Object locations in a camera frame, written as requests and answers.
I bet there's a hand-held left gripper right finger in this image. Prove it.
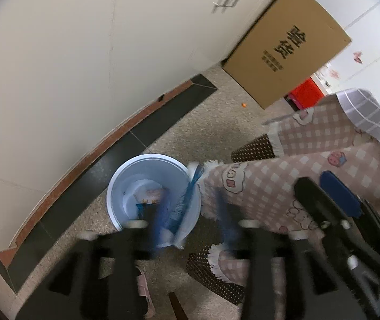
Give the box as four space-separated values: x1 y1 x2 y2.
215 190 357 320

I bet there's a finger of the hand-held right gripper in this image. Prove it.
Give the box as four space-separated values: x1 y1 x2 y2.
320 171 380 250
293 177 354 250

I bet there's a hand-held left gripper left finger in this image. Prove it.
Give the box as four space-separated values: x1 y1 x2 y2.
15 195 175 320

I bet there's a blue white plastic packet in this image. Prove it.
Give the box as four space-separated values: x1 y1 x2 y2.
157 162 205 249

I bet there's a light blue plastic bin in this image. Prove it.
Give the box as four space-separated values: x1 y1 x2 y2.
106 153 202 249

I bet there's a pink checkered tablecloth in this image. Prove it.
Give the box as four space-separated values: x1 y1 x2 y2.
186 98 380 305

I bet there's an orange patterned packet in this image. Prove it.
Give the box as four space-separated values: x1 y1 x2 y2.
133 187 164 205

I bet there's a pink slipper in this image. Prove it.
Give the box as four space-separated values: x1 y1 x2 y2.
135 266 155 319

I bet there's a dark wooden chair leg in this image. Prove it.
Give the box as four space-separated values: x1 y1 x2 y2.
168 291 189 320

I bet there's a grey checkered cloth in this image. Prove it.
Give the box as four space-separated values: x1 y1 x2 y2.
335 87 380 250

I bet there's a red plastic stool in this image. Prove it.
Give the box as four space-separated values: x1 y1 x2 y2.
283 77 326 111

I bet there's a brown cardboard box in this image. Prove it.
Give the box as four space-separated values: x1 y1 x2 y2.
221 0 352 110

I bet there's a white cabinet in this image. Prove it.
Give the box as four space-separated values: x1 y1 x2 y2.
0 0 286 257

